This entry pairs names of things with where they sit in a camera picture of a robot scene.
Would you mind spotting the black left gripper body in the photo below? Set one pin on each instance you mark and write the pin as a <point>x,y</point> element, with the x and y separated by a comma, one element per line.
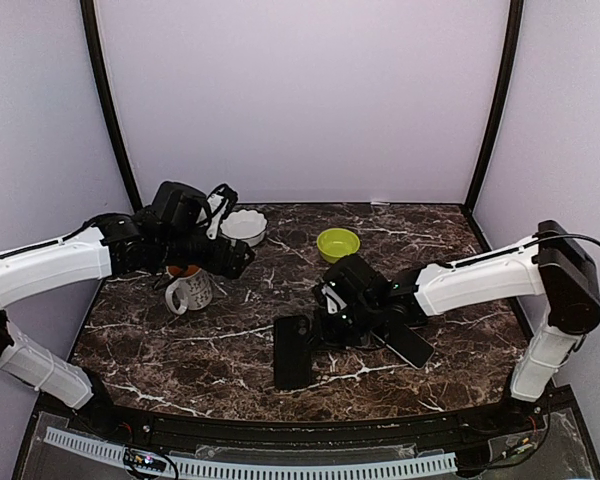
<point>179,250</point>

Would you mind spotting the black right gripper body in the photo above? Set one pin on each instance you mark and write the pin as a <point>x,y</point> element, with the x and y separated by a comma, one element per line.
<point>348,332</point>

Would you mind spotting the black smartphone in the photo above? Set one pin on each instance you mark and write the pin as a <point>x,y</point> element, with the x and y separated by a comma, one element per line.
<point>292,353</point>

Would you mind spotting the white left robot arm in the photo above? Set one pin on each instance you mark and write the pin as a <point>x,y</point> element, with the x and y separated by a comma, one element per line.
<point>106,245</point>

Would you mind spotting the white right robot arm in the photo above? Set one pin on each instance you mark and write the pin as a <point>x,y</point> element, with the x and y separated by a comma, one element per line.
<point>550,263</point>

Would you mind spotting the black phone with purple edge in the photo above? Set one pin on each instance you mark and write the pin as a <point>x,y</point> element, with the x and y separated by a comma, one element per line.
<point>405,343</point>

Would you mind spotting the white patterned mug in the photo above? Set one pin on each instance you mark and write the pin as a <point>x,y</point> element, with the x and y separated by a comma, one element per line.
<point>189,289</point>

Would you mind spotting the green plastic bowl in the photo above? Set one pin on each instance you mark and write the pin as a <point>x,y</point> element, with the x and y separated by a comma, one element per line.
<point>336,243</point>

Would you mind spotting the white fluted ceramic bowl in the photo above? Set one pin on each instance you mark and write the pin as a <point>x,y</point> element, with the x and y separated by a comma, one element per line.
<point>245,225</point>

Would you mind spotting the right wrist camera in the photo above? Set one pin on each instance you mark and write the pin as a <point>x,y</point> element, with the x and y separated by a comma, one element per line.
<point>335,305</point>

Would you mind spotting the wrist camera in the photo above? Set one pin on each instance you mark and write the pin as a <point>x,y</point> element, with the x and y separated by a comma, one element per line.
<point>335,305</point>
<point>221,202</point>

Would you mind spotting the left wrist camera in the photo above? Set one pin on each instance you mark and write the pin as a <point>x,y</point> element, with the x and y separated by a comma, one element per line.
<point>221,202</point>

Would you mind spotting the black front rail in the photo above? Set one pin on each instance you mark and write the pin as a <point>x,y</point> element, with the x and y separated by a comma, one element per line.
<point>456,429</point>

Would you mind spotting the white slotted cable duct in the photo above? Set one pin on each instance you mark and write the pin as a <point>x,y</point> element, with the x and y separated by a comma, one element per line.
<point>144,464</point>

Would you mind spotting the black frame post left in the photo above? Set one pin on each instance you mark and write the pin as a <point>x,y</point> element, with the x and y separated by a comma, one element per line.
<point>106,100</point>

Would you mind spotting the black frame post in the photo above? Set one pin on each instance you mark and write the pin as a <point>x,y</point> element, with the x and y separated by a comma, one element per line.
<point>496,112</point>
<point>106,100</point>

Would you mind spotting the black frame post right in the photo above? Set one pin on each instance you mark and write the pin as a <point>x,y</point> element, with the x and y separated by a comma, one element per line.
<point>496,112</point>

